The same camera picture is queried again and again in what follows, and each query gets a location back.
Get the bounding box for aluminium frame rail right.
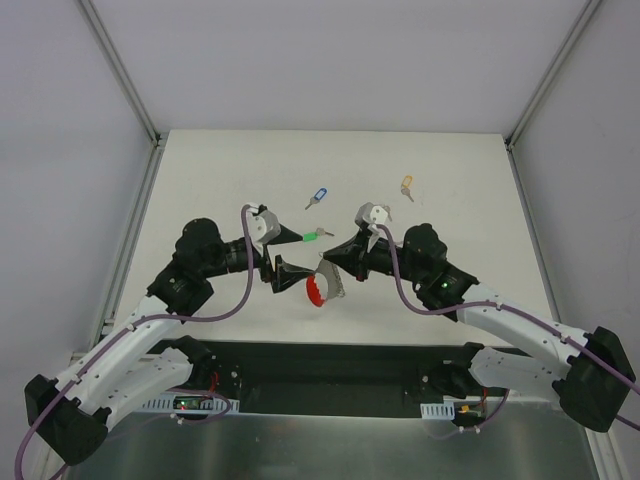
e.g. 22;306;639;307
503;0;621;480

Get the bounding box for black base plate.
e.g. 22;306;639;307
92;335;574;416

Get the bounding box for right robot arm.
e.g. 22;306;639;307
322;224;639;432

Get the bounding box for red handled metal key organizer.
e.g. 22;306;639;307
305;259;345;308

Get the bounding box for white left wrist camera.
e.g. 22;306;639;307
246;203;281;247

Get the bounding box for aluminium frame rail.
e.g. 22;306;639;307
29;0;169;480
503;0;621;480

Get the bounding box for key with black tag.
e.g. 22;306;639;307
382;205;393;222

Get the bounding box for key with blue rectangular tag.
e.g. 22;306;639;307
305;187;328;210

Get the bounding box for key with green tag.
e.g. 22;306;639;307
303;227;334;243

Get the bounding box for aluminium frame rail left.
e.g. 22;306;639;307
29;0;169;480

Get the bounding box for key with yellow tag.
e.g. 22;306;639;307
400;175;414;202

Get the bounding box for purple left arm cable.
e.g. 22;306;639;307
13;204;261;471

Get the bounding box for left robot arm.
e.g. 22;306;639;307
24;206;312;466

